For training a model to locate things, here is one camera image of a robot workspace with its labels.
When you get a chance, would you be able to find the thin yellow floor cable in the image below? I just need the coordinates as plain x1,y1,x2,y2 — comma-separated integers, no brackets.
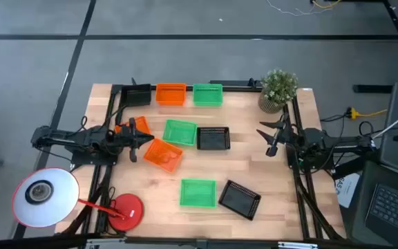
311,0,342,10

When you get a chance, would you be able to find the orange plastic mesh basket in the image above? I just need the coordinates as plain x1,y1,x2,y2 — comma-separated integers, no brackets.
143,138,184,174
155,82,187,107
115,116,152,136

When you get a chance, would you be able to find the yellow extension cord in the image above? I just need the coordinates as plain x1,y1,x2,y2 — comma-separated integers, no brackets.
345,107,388,120

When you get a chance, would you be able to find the black crossbar with silver brackets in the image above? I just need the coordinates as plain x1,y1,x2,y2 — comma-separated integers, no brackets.
0,232,398,249

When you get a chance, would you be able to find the white printed paper sheet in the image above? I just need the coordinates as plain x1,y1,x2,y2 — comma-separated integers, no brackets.
334,172,361,209

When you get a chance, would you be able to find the small potted green plant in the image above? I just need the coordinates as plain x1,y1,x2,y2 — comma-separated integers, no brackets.
257,68,299,114

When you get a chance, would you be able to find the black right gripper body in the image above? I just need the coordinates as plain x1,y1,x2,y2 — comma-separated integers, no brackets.
275,113,292,153

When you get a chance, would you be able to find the green plastic mesh basket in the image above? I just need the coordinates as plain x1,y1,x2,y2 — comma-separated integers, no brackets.
192,83,224,107
179,178,218,209
162,119,198,147

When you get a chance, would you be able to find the black plastic mesh basket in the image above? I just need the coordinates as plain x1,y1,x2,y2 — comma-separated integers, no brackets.
218,179,262,221
120,83,152,107
196,126,231,151

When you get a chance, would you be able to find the black lamp cable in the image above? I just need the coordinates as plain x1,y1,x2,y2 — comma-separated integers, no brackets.
104,185,117,210

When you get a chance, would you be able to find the black aluminium table frame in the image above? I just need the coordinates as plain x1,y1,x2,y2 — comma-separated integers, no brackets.
55,82,347,241

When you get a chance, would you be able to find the thin white rod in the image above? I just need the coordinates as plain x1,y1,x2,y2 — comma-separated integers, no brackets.
371,104,398,140

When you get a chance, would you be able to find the black floor bar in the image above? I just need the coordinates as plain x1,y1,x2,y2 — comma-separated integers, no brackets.
352,84,394,94

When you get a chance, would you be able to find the red desk lamp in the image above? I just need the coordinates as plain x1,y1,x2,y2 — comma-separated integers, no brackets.
11,167,145,232

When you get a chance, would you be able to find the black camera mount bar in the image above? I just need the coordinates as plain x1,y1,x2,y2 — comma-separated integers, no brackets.
208,77,264,89

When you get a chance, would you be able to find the black laptop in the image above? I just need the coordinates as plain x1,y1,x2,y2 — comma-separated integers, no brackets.
350,160,398,248

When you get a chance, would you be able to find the thin white floor cable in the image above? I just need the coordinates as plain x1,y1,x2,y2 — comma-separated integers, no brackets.
265,0,334,17

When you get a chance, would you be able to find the black power cable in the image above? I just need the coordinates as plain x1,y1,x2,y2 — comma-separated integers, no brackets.
319,112,350,123

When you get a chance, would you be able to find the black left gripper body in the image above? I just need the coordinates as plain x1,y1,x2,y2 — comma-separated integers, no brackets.
115,117,141,150

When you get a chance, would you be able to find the black looped cable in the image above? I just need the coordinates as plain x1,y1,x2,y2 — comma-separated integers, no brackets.
358,120,376,138

